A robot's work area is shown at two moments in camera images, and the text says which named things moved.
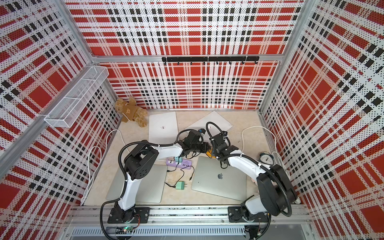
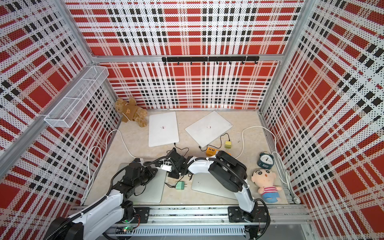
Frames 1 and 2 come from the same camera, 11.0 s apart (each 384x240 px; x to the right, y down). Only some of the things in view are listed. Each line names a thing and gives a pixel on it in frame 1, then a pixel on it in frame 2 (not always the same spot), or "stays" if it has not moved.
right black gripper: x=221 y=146 → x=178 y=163
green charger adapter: x=180 y=185 stays
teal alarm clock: x=266 y=158 stays
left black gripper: x=205 y=150 → x=149 y=169
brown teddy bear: x=130 y=112 stays
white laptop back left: x=163 y=128 stays
